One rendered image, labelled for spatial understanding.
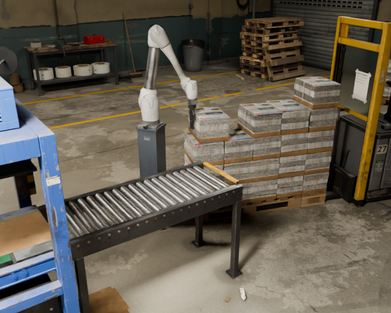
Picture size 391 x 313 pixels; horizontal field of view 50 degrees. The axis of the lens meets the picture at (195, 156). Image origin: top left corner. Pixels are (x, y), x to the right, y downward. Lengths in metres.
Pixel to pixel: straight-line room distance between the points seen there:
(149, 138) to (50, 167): 1.75
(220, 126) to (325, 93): 1.07
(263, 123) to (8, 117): 2.43
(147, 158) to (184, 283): 1.15
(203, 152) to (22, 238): 1.80
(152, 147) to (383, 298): 2.20
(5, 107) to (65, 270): 0.89
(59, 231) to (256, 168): 2.31
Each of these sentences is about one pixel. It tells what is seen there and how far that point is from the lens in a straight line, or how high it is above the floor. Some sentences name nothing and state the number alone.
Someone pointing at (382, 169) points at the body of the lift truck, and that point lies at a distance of 4.70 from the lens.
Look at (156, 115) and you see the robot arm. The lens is 3.66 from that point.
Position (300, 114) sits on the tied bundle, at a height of 1.02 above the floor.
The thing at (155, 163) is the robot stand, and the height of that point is 0.68.
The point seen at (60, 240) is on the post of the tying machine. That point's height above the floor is 0.98.
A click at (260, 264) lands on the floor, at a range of 3.64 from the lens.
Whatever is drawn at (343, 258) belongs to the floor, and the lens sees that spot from 3.88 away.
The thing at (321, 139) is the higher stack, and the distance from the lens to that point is 4.30.
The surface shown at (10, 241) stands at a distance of 2.70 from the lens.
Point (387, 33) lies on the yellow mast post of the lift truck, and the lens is 4.16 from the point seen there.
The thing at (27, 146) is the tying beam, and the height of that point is 1.51.
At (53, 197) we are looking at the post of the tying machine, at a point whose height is 1.23.
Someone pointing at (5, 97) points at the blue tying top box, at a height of 1.70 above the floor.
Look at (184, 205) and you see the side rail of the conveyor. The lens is 2.83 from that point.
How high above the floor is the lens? 2.21
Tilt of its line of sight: 23 degrees down
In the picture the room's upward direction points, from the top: straight up
